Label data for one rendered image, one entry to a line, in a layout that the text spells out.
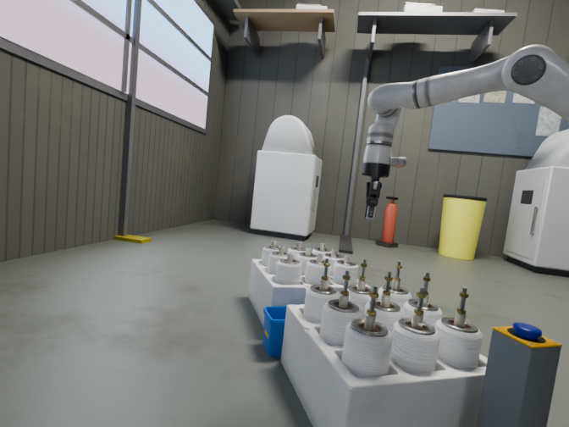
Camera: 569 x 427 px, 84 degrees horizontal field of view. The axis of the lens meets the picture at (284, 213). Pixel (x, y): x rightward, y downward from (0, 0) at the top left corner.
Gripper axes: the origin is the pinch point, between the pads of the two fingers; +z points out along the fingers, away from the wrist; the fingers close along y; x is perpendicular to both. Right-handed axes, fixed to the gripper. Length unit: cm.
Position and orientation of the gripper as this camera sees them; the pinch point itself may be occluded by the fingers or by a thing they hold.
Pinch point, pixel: (369, 214)
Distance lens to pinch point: 92.9
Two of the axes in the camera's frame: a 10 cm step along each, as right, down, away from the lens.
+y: -2.1, 0.6, -9.8
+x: 9.7, 1.2, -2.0
